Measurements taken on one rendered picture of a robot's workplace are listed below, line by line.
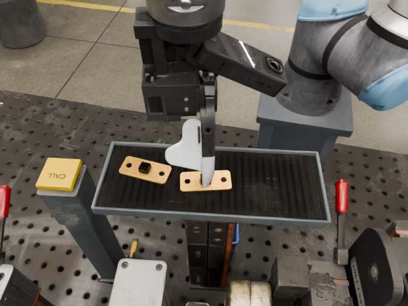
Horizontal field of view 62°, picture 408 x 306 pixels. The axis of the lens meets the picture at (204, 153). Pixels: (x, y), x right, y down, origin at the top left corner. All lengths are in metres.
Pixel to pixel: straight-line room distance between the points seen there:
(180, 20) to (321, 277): 0.45
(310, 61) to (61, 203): 0.53
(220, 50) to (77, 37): 2.89
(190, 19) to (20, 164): 1.07
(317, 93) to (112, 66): 2.21
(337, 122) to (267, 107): 0.15
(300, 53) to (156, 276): 0.49
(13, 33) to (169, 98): 2.84
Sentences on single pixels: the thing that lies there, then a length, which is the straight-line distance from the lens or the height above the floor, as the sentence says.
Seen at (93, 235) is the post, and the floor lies 0.98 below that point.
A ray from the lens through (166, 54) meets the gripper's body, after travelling 0.37.
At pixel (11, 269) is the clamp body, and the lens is 0.68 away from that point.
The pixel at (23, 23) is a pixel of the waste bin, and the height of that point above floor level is 0.21.
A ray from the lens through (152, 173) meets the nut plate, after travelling 0.57.
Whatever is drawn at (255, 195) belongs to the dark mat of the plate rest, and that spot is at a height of 1.16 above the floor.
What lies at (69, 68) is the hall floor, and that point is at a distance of 2.88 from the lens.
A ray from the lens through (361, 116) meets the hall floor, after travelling 2.53.
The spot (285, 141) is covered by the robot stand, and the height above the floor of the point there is 1.02.
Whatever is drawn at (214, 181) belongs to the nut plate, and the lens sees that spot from 0.56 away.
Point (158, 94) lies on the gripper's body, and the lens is 0.37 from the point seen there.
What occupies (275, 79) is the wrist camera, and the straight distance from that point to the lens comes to 0.39.
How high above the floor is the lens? 1.63
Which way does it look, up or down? 51 degrees down
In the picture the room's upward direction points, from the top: straight up
